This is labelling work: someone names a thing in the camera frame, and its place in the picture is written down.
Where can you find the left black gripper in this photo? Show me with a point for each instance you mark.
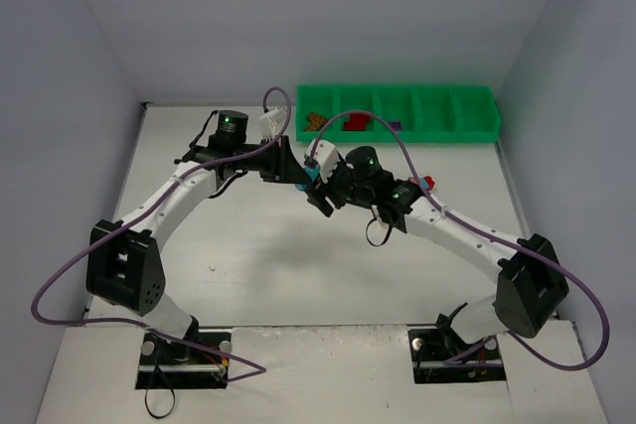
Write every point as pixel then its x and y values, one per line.
pixel 286 160

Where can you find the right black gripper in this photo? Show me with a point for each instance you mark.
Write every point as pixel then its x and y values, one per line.
pixel 325 194

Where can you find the teal rounded lego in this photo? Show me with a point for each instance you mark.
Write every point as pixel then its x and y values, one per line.
pixel 310 177

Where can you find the brown lego plate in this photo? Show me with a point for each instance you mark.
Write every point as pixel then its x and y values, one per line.
pixel 315 122

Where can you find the red lego brick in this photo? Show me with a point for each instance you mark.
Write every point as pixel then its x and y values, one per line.
pixel 357 123

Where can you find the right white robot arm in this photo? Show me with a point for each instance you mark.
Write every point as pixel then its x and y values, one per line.
pixel 528 286

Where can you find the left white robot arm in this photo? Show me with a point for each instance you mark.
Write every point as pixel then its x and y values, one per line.
pixel 124 266

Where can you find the pink teal red lego cluster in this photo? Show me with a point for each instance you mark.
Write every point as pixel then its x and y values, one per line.
pixel 427 182

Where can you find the green compartment bin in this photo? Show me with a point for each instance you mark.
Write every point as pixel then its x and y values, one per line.
pixel 428 113

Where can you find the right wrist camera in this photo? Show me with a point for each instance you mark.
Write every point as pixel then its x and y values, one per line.
pixel 323 157

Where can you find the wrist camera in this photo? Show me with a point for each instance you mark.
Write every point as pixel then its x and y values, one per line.
pixel 272 122
pixel 323 157

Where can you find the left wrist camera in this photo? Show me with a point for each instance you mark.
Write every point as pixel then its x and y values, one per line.
pixel 272 122

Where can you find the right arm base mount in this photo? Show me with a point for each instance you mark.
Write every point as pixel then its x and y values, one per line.
pixel 438 356

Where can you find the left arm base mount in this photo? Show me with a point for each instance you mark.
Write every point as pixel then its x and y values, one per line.
pixel 166 366

